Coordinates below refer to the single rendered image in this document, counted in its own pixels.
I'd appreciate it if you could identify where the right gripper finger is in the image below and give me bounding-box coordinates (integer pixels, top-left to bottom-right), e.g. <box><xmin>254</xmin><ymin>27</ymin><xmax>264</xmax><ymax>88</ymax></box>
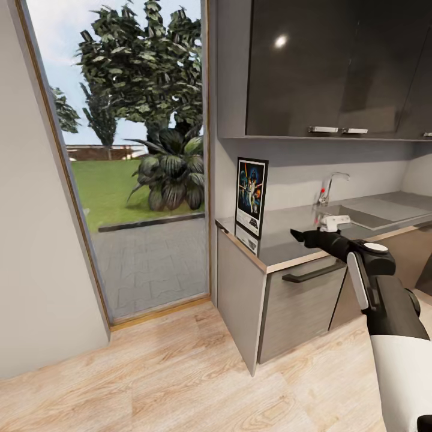
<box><xmin>290</xmin><ymin>229</ymin><xmax>306</xmax><ymax>242</ymax></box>

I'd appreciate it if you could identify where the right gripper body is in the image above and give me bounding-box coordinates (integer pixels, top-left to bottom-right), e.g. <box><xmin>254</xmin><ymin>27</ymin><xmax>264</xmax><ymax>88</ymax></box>
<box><xmin>304</xmin><ymin>229</ymin><xmax>345</xmax><ymax>254</ymax></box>

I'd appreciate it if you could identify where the poster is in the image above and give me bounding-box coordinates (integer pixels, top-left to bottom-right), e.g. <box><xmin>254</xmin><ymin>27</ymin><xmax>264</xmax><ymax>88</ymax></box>
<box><xmin>235</xmin><ymin>157</ymin><xmax>269</xmax><ymax>240</ymax></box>

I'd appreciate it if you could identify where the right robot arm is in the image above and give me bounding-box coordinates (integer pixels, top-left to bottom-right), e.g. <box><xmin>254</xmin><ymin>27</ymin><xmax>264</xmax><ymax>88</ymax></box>
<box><xmin>290</xmin><ymin>215</ymin><xmax>432</xmax><ymax>432</ymax></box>

